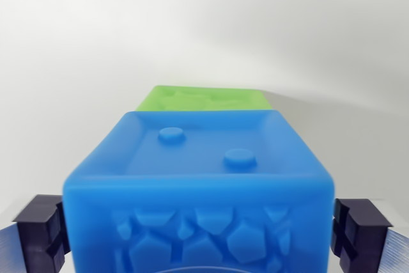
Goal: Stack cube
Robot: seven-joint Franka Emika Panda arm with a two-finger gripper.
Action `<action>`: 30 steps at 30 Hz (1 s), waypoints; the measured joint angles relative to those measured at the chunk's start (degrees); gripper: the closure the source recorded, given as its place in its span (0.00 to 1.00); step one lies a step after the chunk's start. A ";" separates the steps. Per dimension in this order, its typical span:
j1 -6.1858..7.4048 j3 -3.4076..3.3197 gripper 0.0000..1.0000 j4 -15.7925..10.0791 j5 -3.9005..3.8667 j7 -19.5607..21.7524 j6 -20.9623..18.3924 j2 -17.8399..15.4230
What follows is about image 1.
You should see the black-padded silver gripper left finger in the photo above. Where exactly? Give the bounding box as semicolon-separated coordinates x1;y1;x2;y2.
0;194;72;273

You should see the black-padded silver gripper right finger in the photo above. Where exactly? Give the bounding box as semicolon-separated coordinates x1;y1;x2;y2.
330;198;409;273

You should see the blue textured cube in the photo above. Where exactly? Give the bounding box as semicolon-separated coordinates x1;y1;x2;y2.
62;109;336;273

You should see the green textured cube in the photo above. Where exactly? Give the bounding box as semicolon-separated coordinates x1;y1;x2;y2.
134;84;275;113

